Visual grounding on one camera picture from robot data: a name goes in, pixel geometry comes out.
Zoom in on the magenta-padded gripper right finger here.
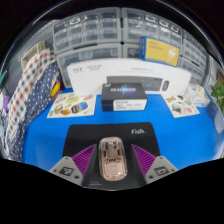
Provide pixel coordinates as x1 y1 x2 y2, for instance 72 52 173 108
128 143 179 185

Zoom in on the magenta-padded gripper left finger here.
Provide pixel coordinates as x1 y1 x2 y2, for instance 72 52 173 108
48 143 100 187

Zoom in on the transparent pink computer mouse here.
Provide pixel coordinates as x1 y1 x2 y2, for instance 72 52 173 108
97 136 128 182

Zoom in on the black mouse pad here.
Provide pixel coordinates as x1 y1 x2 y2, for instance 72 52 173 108
62 121 161 191

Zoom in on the navy polka-dot cloth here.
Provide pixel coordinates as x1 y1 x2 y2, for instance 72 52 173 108
9 61 61 161

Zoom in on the white blue glove box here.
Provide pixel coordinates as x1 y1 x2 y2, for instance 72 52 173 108
184 83 212 108

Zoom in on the small black cardboard box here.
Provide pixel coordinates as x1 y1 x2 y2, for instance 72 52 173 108
100 82 148 112

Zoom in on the red blue checkered cloth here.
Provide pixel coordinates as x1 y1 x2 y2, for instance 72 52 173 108
4 49 56 148

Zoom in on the green potted plant white pot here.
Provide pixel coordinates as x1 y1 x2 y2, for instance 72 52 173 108
210 81 224 134

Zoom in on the white keyboard packaging box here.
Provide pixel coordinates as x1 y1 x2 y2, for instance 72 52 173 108
66 58 193 98

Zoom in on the yellow blue flat box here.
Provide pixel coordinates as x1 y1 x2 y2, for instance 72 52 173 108
139 36 180 67

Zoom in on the white plastic crate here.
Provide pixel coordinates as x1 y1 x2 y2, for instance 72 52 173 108
20 41 48 71

